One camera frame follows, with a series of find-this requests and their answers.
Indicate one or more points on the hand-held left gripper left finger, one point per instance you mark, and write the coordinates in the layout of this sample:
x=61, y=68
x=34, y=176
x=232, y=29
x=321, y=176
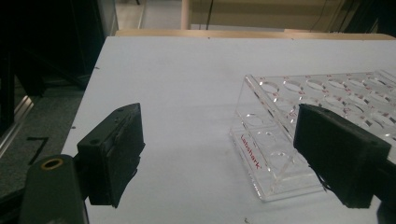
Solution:
x=110, y=155

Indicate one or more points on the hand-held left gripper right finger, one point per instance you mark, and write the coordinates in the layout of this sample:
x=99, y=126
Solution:
x=339, y=155

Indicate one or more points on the clear acrylic tube rack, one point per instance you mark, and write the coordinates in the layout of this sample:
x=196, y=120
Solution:
x=267, y=174

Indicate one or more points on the dark curtain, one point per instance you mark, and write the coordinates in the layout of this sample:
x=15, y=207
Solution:
x=56, y=37

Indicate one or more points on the light wooden desk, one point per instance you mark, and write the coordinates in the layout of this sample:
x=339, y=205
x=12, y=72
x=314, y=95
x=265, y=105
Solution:
x=264, y=12

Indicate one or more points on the aluminium floor rail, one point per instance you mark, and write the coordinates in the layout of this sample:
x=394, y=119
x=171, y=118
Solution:
x=18, y=115

